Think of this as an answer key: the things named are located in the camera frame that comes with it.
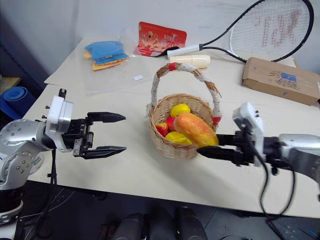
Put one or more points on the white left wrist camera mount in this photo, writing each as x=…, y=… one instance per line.
x=58, y=117

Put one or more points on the orange yellow mango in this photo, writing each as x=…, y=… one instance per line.
x=196, y=130

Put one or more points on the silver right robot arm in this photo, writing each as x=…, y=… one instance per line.
x=300, y=147

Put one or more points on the red apple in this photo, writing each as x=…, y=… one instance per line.
x=170, y=123

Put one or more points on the cream cylindrical bottle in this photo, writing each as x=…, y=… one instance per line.
x=190, y=61

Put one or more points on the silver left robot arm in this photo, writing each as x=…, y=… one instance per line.
x=22, y=135

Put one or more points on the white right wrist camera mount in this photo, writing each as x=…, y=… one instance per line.
x=251, y=115

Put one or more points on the clear plastic bag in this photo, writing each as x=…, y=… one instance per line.
x=110, y=80

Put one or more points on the yellow fruit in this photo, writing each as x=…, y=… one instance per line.
x=176, y=138

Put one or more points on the black white tennis racket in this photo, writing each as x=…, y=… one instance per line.
x=240, y=20

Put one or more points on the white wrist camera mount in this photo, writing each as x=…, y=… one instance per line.
x=251, y=115
x=58, y=117

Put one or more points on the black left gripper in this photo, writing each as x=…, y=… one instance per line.
x=78, y=136

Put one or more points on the brown cardboard box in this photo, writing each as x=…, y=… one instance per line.
x=280, y=80

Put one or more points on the blue rolled mat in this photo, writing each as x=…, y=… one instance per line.
x=15, y=101

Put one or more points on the round yellow lemon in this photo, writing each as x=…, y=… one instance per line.
x=180, y=110

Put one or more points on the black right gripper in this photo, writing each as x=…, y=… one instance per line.
x=243, y=152

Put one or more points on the red snack bag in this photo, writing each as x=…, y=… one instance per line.
x=162, y=37

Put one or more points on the red yellow peach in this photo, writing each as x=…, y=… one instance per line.
x=162, y=128

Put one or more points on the blue yellow cloths pack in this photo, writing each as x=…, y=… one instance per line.
x=106, y=53

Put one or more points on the dark rounded shape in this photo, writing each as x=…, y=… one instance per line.
x=130, y=227

